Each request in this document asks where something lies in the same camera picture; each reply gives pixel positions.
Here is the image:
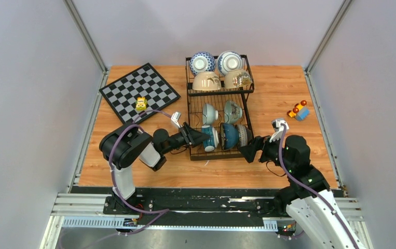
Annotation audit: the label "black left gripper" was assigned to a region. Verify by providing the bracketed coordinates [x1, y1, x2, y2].
[161, 122, 210, 155]

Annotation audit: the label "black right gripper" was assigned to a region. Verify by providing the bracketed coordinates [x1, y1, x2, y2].
[238, 131, 294, 172]

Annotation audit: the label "teal white striped bowl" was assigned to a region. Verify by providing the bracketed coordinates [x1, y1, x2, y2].
[201, 125, 220, 152]

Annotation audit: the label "dark blue glazed bowl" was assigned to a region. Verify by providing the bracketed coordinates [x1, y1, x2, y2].
[220, 123, 239, 150]

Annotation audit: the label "black wire dish rack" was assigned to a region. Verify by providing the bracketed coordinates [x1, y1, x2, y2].
[185, 57, 255, 161]

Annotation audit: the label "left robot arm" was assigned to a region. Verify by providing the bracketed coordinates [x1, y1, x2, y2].
[99, 122, 210, 214]

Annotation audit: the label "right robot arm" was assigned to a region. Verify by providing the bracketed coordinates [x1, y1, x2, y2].
[238, 135, 366, 248]

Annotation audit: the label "blue white patterned bowl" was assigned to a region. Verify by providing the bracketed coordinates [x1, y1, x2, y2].
[235, 124, 253, 147]

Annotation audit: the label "pale green ribbed bowl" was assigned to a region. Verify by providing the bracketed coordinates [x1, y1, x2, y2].
[202, 103, 219, 126]

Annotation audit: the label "green floral bowl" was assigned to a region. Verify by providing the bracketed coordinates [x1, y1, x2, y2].
[224, 100, 243, 124]

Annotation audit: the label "cream leaf bowl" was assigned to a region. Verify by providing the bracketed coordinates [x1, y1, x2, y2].
[192, 72, 222, 91]

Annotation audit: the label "yellow toy block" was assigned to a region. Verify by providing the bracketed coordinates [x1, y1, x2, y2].
[135, 97, 147, 111]

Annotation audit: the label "orange blue toy blocks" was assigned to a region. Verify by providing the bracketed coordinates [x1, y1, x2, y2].
[287, 100, 310, 121]

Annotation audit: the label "cream painted bowl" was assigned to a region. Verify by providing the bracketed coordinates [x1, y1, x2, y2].
[224, 69, 253, 89]

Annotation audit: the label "black white chessboard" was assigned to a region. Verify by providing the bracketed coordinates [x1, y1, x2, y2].
[99, 63, 181, 124]

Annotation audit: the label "blue diamond pattern bowl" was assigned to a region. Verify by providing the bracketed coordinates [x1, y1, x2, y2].
[189, 51, 216, 76]

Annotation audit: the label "blue white porcelain bowl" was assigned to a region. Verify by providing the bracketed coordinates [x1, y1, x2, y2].
[216, 51, 244, 76]

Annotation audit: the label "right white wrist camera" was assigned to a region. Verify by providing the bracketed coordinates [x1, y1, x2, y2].
[269, 118, 289, 143]

